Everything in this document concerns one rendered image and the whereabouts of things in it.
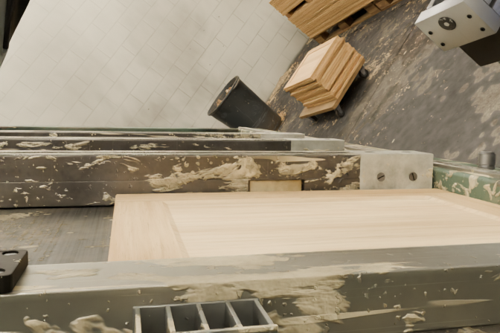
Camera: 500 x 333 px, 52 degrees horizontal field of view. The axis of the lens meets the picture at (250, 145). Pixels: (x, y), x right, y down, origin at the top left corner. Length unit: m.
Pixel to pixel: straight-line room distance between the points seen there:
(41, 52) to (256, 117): 2.48
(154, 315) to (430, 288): 0.17
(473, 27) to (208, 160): 0.57
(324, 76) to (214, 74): 2.56
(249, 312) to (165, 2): 6.11
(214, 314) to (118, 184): 0.44
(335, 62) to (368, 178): 3.22
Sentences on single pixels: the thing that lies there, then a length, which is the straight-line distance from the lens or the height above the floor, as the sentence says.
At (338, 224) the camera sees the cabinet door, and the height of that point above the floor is 1.10.
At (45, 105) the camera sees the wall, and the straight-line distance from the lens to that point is 5.93.
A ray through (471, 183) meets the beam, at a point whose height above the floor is 0.90.
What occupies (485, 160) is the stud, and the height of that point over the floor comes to 0.88.
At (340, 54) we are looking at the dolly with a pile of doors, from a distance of 4.03.
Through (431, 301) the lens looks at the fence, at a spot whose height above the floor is 1.13.
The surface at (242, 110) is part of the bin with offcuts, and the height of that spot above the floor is 0.43.
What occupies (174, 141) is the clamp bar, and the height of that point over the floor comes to 1.23.
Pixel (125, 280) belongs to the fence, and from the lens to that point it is 0.30.
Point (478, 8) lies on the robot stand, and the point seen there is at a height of 0.96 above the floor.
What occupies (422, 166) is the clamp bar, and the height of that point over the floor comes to 0.93.
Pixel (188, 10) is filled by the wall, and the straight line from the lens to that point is 6.38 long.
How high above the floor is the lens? 1.34
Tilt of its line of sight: 14 degrees down
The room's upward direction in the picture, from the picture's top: 53 degrees counter-clockwise
